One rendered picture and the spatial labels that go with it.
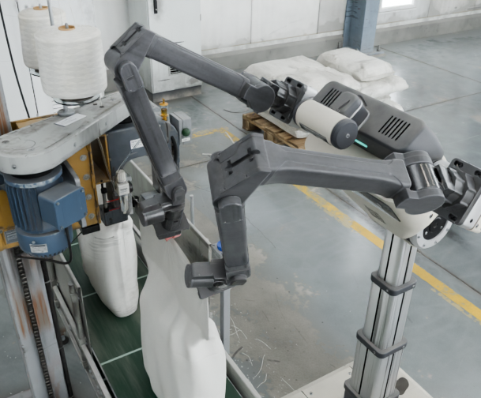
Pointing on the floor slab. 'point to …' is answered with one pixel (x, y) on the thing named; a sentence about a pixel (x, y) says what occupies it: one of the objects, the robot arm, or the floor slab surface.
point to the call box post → (225, 319)
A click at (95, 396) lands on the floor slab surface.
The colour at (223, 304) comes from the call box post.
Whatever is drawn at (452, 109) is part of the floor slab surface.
